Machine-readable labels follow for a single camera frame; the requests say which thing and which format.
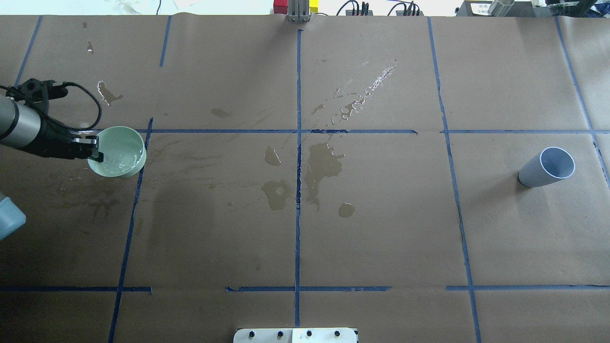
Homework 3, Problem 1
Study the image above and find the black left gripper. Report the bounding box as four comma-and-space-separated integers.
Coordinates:
29, 119, 104, 162

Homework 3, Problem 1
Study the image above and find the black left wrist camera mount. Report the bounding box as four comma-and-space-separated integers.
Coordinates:
6, 78, 68, 115

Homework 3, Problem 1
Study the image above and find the aluminium frame post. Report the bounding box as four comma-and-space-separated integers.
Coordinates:
286, 0, 311, 22

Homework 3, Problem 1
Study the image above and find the red block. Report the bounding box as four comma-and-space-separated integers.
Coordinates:
273, 0, 288, 15

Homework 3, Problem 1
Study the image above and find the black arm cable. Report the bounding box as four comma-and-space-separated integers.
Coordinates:
48, 82, 103, 133

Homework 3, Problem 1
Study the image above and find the mint green bowl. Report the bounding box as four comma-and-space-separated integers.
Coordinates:
87, 126, 147, 179

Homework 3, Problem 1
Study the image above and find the blue plastic cup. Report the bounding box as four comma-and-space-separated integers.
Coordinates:
517, 146, 575, 188

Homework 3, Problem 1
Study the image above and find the yellow block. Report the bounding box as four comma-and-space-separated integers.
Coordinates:
309, 0, 319, 13

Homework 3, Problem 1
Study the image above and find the white mast base plate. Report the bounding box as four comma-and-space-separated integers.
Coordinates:
233, 327, 359, 343

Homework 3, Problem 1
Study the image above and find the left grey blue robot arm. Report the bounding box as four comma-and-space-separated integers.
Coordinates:
0, 96, 104, 162

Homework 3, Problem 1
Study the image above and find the small metal can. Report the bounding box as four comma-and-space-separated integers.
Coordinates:
488, 0, 515, 17

